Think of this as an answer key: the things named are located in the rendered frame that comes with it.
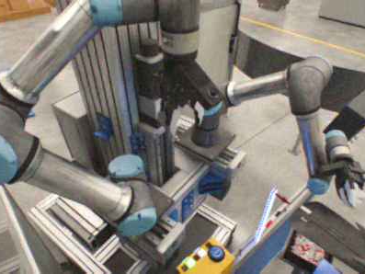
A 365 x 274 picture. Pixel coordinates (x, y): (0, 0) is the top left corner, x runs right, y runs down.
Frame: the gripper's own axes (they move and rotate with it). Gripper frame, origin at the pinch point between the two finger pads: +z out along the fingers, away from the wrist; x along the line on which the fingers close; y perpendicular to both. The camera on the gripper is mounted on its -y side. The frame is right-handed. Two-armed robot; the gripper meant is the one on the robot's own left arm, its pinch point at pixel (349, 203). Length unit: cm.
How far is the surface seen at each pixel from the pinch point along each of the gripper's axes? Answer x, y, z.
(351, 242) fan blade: -0.7, -3.6, 14.7
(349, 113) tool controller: -5.4, 8.5, -46.2
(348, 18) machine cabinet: 87, 186, -594
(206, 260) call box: 15.3, -41.1, 22.6
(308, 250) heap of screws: 34.5, 1.0, -1.1
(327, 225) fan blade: -0.1, -9.1, 10.6
